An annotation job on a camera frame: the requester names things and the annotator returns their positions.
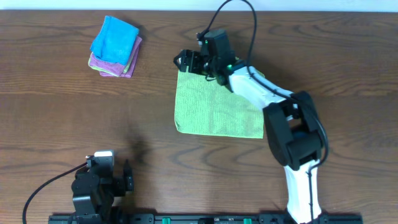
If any green microfiber cloth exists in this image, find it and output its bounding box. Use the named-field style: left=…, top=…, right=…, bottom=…
left=174, top=71, right=264, bottom=139

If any purple folded cloth upper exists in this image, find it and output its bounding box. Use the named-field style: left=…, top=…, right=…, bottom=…
left=88, top=37, right=142, bottom=78

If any purple folded cloth bottom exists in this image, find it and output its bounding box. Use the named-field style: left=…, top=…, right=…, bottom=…
left=99, top=44, right=140, bottom=78

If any blue folded cloth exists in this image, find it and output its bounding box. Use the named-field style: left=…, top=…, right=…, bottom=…
left=90, top=16, right=139, bottom=65

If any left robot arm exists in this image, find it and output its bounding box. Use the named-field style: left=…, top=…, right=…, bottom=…
left=72, top=156, right=134, bottom=223

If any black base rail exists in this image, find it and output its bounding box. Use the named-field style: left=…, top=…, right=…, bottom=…
left=48, top=212, right=364, bottom=224

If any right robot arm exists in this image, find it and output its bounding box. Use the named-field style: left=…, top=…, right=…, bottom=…
left=173, top=50, right=329, bottom=223

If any purple folded cloth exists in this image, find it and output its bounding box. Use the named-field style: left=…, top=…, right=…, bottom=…
left=99, top=44, right=140, bottom=78
left=88, top=37, right=142, bottom=78

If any light green folded cloth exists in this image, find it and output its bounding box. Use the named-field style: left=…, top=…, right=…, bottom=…
left=88, top=53, right=131, bottom=77

